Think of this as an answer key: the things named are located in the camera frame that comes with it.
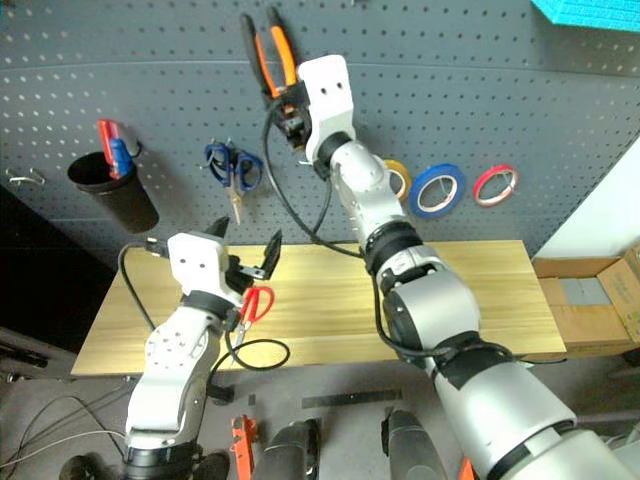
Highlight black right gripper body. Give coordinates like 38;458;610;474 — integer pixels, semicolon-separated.
278;102;314;151

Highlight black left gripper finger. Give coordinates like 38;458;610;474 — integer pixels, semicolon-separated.
259;229;284;282
206;215;232;246

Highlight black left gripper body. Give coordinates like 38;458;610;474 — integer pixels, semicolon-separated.
222;253;266;302

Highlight orange and black pliers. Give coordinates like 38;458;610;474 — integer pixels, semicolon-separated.
239;6;299;101

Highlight yellow tape roll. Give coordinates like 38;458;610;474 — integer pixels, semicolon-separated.
381;159;414;202

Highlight blue tape roll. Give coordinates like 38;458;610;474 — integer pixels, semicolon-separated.
407;162;469;222

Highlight grey perforated pegboard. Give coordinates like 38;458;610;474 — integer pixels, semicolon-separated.
0;0;640;262

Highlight black floor tape strip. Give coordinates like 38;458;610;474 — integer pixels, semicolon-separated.
300;389;404;410

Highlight red tape roll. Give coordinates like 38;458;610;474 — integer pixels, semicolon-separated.
471;164;520;209

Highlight bare metal pegboard hook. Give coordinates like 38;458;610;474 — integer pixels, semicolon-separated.
3;166;47;189

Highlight black round cup holder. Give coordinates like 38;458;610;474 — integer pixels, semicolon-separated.
66;151;161;235

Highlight dark grey rounded shell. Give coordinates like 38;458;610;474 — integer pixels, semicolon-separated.
260;418;322;480
381;408;450;480

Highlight black round wheel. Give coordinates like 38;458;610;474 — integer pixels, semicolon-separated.
58;452;104;480

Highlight teal foam block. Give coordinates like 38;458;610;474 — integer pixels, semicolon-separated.
529;0;640;37

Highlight open brown cardboard box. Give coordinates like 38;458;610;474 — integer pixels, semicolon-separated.
531;255;632;360

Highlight printed brown cardboard box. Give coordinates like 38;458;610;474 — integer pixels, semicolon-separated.
595;243;640;345

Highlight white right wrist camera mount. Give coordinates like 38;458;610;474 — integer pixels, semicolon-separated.
297;55;358;162

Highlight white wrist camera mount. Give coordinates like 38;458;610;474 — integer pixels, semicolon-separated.
297;55;358;162
166;230;246;307

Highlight red handled scissors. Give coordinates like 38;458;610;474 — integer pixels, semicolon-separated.
233;285;277;347

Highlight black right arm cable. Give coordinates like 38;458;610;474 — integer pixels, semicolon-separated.
261;106;506;367

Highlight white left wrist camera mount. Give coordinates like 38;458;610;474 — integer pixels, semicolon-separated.
166;230;246;307

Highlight blue handled scissors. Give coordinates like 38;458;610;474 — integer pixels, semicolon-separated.
203;141;265;226

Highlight orange metal bracket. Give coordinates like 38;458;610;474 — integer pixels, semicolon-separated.
230;414;259;480

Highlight grey floor cable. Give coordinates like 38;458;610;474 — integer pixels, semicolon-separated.
0;392;129;469

